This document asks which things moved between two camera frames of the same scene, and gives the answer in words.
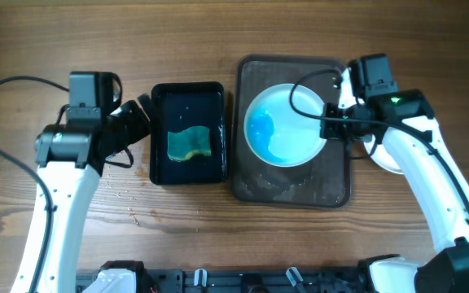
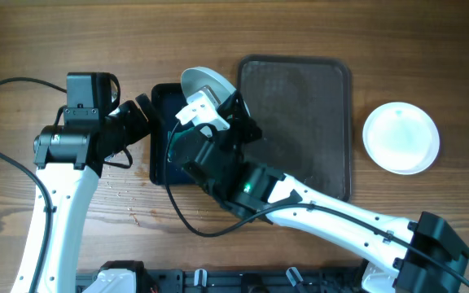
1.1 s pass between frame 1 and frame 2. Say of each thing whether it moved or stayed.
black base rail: stayed
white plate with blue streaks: moved
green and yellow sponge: stayed
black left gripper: stayed
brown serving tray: stayed
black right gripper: moved
